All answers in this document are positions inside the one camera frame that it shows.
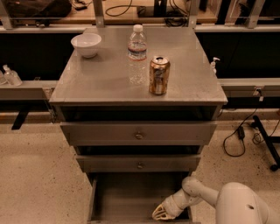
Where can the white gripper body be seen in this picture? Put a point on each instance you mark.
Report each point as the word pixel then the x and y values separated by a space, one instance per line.
pixel 174 206

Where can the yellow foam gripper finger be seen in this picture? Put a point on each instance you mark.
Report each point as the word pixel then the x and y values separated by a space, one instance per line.
pixel 159 210
pixel 162 217

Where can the grey bottom drawer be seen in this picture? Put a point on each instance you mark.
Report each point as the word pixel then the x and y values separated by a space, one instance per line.
pixel 131 197

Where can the grey drawer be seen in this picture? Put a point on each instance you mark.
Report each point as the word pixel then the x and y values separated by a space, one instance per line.
pixel 138 163
pixel 138 133
pixel 131 197

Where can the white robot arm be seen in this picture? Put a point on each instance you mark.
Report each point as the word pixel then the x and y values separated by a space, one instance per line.
pixel 234 203

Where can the grey middle drawer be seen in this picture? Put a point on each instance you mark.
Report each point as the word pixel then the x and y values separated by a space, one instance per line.
pixel 138 163

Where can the grey top drawer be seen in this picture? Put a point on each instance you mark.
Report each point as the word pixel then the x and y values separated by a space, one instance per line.
pixel 138 133

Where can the grey drawer cabinet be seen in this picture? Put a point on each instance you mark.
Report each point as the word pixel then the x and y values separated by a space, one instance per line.
pixel 99 89

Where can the black stand leg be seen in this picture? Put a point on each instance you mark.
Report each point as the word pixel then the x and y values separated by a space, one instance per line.
pixel 270 141

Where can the orange soda can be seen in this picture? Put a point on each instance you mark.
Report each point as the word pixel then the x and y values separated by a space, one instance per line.
pixel 159 75

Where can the small white pump bottle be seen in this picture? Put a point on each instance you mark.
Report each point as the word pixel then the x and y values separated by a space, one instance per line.
pixel 213 64

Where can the clear plastic water bottle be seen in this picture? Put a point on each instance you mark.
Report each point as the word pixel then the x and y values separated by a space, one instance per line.
pixel 137 55

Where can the white bowl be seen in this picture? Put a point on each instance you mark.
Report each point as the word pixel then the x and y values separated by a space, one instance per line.
pixel 86 44

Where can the clear sanitizer pump bottle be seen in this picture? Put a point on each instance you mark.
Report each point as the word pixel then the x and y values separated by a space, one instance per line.
pixel 11 76

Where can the black bag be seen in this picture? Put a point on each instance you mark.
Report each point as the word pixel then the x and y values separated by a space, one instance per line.
pixel 38 8

